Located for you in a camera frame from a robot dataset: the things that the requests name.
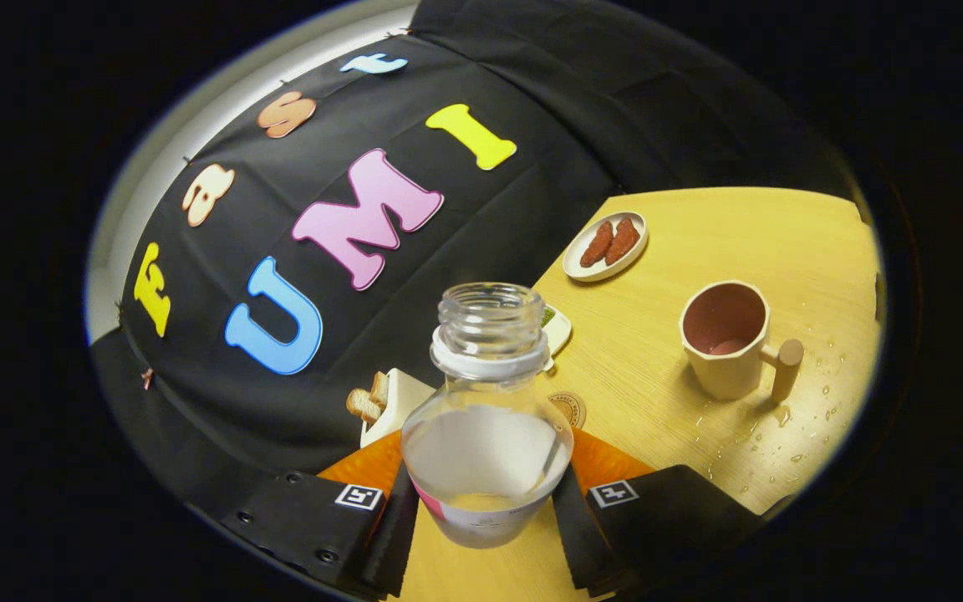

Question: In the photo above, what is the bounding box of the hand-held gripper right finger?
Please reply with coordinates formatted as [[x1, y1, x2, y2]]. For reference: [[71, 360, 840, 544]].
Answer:
[[550, 428, 771, 596]]

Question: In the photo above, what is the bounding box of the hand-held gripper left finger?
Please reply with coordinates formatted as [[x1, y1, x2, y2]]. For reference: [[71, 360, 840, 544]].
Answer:
[[222, 431, 420, 599]]

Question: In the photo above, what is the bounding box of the round cork coaster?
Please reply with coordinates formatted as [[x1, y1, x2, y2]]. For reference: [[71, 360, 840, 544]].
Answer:
[[548, 391, 588, 430]]

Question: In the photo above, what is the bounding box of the cream cup with wooden handle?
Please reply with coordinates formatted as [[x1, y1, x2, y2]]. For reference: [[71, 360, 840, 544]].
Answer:
[[680, 280, 806, 405]]

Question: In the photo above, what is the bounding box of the clear juice bottle white label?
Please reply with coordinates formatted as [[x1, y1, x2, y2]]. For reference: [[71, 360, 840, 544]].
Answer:
[[401, 283, 575, 550]]

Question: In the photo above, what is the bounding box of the wooden table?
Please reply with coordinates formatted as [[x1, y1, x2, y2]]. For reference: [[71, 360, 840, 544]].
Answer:
[[390, 186, 884, 602]]

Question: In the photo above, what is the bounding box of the white toaster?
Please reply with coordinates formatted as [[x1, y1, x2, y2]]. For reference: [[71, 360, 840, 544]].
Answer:
[[359, 368, 437, 448]]

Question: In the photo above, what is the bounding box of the small white sauce dish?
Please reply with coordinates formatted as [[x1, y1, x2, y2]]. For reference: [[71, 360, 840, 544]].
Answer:
[[541, 305, 573, 370]]

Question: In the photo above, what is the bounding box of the white oval plate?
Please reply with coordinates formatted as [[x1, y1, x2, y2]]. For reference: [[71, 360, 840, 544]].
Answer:
[[563, 211, 650, 283]]

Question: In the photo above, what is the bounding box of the brown sausage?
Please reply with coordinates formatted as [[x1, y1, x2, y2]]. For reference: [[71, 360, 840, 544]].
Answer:
[[579, 221, 615, 269], [605, 217, 642, 267]]

